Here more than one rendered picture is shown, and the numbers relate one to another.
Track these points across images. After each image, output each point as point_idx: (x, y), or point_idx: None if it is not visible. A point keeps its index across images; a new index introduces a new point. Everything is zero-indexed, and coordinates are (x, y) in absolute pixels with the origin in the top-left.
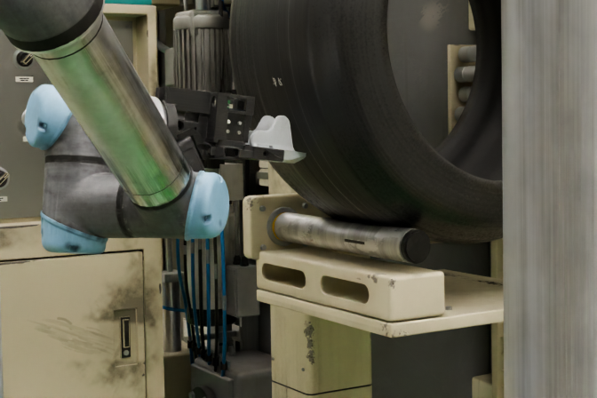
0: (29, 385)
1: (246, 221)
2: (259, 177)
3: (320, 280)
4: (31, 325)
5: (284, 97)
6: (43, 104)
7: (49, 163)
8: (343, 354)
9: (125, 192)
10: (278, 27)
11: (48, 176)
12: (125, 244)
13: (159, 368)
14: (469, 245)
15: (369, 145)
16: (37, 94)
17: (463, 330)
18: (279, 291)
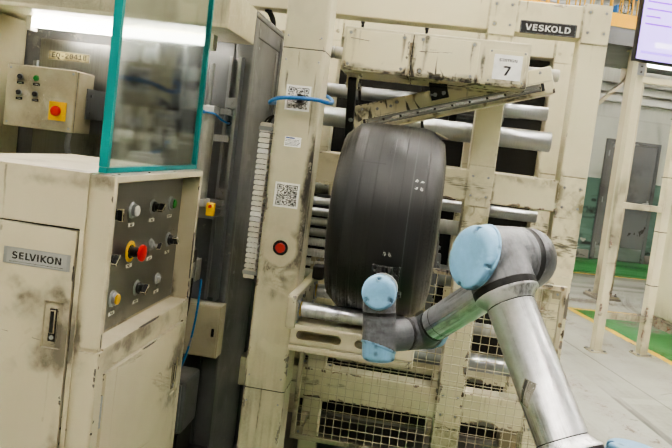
0: (146, 420)
1: (291, 308)
2: (245, 273)
3: (354, 341)
4: (151, 381)
5: (389, 262)
6: (393, 289)
7: (381, 318)
8: (290, 367)
9: (433, 333)
10: (396, 229)
11: (381, 324)
12: (179, 318)
13: (178, 389)
14: (248, 287)
15: (423, 286)
16: (385, 283)
17: (242, 332)
18: (313, 346)
